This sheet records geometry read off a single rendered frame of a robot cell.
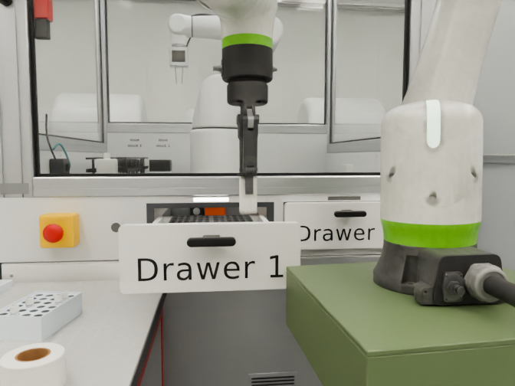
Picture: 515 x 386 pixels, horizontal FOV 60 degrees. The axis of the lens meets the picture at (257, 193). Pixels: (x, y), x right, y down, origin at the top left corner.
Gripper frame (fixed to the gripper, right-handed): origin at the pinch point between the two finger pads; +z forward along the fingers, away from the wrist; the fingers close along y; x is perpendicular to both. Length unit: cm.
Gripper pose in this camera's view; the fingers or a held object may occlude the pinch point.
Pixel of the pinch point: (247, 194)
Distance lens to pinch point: 82.2
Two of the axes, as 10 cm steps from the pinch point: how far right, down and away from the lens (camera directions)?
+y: 1.1, 0.5, -9.9
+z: 0.0, 10.0, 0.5
